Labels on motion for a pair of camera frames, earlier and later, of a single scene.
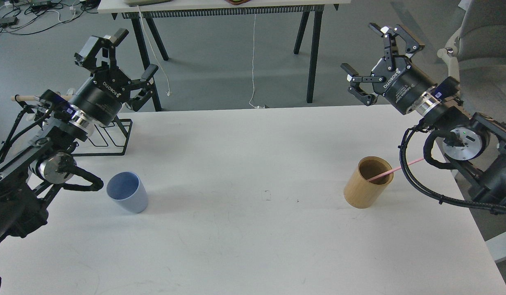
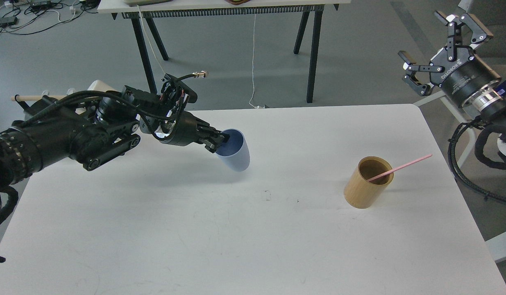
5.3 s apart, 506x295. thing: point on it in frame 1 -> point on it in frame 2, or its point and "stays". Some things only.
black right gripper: x=404 y=85 -> x=460 y=73
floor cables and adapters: x=24 y=17 stays
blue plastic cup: x=127 y=189 -> x=234 y=151
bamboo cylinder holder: x=361 y=193 stays
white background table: x=150 y=10 stays
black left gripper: x=101 y=98 -> x=189 y=130
